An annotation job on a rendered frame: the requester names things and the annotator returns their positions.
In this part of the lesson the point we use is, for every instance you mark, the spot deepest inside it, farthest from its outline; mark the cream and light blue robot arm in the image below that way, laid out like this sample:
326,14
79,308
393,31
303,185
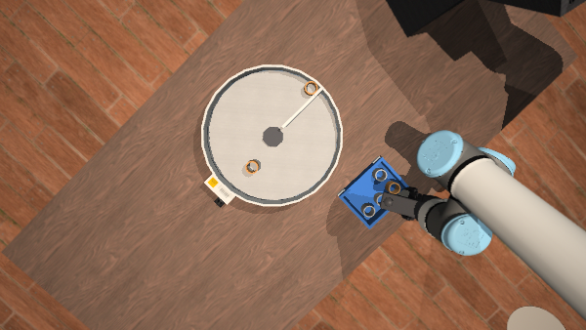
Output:
552,245

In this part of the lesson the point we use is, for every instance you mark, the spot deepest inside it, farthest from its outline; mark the grey metal sleeve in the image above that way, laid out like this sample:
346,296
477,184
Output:
384,176
371,213
376,196

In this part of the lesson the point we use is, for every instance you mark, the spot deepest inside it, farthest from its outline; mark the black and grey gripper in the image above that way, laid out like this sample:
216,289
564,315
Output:
411,192

